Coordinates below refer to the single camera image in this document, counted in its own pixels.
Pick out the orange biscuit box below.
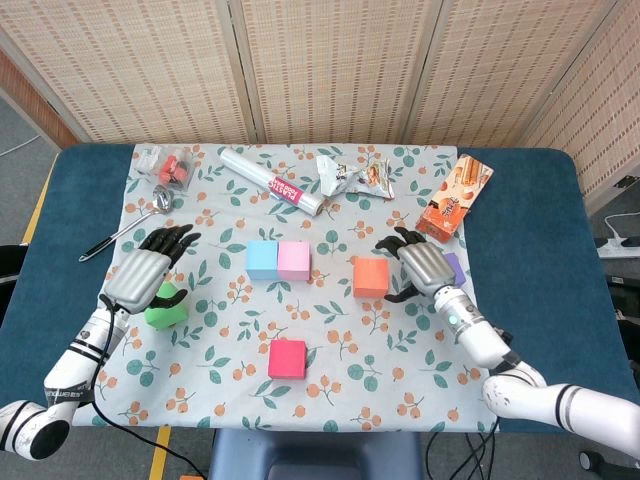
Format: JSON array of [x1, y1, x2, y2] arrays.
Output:
[[415, 153, 495, 244]]

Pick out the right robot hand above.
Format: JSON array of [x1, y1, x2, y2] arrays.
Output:
[[374, 226, 464, 304]]

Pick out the pink cube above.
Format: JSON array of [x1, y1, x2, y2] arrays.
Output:
[[277, 240, 312, 282]]

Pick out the blue cube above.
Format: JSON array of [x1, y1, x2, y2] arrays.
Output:
[[244, 240, 280, 281]]

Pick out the red cube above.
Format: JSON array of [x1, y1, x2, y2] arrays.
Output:
[[267, 339, 308, 381]]

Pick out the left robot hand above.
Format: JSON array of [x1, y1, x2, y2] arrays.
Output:
[[99, 223, 202, 316]]

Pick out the floral tablecloth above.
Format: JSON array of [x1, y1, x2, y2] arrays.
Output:
[[68, 143, 501, 434]]

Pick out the green cube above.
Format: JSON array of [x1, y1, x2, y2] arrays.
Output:
[[143, 281, 190, 332]]

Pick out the white power cable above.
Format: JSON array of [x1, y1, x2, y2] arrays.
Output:
[[603, 212, 640, 241]]

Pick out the white power strip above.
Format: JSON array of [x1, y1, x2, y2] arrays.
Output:
[[597, 237, 640, 260]]

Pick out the crumpled snack bag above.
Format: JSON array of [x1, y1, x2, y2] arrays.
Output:
[[315, 154, 396, 201]]

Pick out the plastic wrap roll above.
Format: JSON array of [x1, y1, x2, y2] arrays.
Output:
[[219, 147, 326, 218]]

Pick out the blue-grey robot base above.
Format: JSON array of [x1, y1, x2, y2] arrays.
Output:
[[207, 429, 424, 480]]

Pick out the clear bag red items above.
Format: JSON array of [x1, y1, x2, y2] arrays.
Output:
[[133, 145, 199, 194]]

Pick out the bamboo folding screen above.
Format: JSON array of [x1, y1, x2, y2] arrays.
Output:
[[0, 0, 640, 211]]

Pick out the purple cube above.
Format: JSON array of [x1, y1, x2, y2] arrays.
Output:
[[443, 252, 467, 289]]

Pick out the metal ladle spoon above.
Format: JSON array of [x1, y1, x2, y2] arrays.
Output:
[[78, 184, 175, 263]]

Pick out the black equipment frame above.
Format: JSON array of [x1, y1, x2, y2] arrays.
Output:
[[602, 272, 640, 351], [0, 243, 29, 284]]

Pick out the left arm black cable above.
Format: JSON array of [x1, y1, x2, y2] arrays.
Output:
[[92, 294, 211, 476]]

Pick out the black floor cable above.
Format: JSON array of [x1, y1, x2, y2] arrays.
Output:
[[424, 432, 499, 480]]

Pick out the orange cube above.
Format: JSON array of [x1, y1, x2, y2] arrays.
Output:
[[352, 257, 391, 299]]

